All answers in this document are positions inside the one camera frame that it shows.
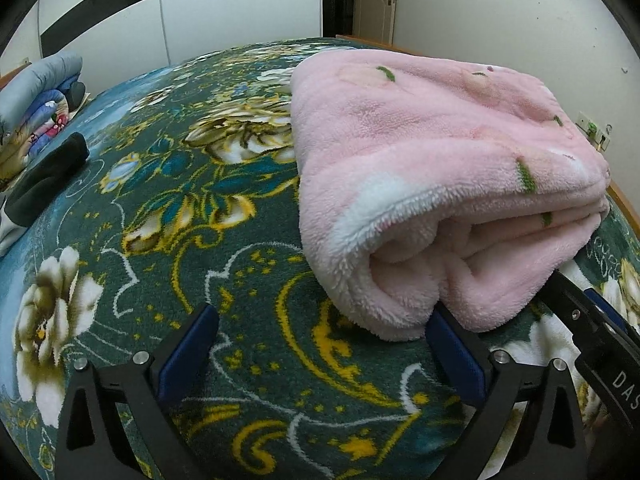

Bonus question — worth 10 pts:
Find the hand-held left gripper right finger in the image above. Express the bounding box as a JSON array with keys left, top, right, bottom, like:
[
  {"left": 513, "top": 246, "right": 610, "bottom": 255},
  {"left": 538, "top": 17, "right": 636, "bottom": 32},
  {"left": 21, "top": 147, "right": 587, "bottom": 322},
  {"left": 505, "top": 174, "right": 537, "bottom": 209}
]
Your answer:
[{"left": 426, "top": 306, "right": 587, "bottom": 480}]

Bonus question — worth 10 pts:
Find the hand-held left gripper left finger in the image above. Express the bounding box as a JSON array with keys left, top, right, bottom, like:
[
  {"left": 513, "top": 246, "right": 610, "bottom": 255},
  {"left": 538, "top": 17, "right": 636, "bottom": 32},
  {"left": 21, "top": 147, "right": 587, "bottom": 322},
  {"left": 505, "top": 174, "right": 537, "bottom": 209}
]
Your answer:
[{"left": 54, "top": 304, "right": 222, "bottom": 480}]

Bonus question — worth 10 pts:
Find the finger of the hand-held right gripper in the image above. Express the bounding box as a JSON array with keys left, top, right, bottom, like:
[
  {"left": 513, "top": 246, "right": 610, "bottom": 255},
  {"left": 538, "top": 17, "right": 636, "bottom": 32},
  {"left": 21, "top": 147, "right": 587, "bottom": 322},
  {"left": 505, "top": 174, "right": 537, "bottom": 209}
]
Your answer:
[
  {"left": 554, "top": 269, "right": 640, "bottom": 343},
  {"left": 539, "top": 282, "right": 637, "bottom": 362}
]

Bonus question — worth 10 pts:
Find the pink fleece garment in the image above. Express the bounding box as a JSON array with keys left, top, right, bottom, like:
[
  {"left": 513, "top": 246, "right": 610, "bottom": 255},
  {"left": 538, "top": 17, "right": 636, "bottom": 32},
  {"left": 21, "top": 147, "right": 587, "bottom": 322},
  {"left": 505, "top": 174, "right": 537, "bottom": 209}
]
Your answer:
[{"left": 289, "top": 50, "right": 612, "bottom": 343}]

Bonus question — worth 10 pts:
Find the green floral blanket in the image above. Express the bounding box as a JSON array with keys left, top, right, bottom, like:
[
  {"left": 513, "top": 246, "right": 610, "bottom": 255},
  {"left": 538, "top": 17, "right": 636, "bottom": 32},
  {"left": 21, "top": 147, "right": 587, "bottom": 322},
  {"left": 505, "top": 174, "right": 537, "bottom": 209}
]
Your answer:
[{"left": 0, "top": 37, "right": 640, "bottom": 480}]

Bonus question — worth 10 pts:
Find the white cloth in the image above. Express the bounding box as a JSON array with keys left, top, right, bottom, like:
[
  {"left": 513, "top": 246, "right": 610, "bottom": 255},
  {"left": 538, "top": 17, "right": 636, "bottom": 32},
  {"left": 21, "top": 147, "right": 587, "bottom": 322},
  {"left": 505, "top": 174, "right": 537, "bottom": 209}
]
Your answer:
[{"left": 0, "top": 195, "right": 32, "bottom": 257}]

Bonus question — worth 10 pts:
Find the black cloth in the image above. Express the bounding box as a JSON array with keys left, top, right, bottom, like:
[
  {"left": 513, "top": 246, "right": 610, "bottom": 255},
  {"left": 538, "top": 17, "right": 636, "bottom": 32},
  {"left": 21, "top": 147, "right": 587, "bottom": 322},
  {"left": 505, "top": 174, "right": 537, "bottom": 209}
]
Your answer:
[{"left": 5, "top": 132, "right": 91, "bottom": 227}]

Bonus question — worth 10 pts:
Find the folded colourful floral quilt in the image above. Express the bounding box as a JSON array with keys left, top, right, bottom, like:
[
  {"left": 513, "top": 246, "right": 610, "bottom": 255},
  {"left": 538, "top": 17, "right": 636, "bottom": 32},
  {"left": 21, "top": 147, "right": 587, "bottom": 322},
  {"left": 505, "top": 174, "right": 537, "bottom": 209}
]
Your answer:
[{"left": 0, "top": 89, "right": 72, "bottom": 188}]

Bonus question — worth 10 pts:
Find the small dark cushion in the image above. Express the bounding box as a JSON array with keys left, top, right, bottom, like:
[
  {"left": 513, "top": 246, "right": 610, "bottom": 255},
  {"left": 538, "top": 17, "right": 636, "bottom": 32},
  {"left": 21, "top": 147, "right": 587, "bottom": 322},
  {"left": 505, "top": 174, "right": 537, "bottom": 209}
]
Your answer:
[{"left": 67, "top": 81, "right": 89, "bottom": 109}]

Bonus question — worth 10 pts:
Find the white and black wardrobe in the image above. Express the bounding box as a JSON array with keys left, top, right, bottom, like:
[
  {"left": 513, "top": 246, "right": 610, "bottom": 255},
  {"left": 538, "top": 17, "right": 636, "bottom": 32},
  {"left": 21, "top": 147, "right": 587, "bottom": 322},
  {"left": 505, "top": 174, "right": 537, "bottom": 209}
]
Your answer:
[{"left": 0, "top": 0, "right": 325, "bottom": 77}]

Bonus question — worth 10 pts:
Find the white door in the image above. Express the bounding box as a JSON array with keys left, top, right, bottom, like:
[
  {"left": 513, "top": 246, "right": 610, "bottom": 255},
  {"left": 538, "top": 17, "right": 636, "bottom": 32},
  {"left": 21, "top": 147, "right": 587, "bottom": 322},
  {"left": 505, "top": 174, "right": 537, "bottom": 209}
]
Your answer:
[{"left": 352, "top": 0, "right": 399, "bottom": 45}]

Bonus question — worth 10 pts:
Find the white wall socket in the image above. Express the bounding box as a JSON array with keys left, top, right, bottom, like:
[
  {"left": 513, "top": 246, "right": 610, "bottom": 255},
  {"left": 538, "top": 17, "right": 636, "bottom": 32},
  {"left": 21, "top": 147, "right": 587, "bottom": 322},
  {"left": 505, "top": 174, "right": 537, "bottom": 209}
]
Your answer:
[{"left": 576, "top": 111, "right": 613, "bottom": 152}]

